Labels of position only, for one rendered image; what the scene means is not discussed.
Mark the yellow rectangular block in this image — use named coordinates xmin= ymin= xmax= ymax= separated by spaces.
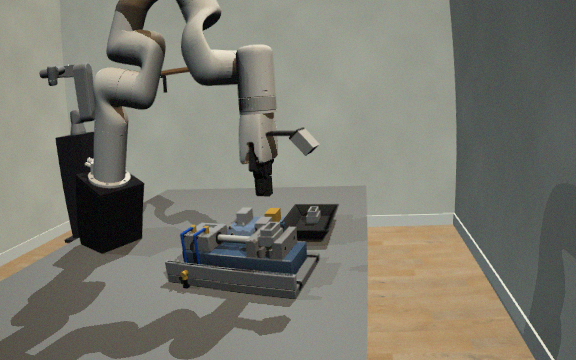
xmin=265 ymin=208 xmax=281 ymax=222

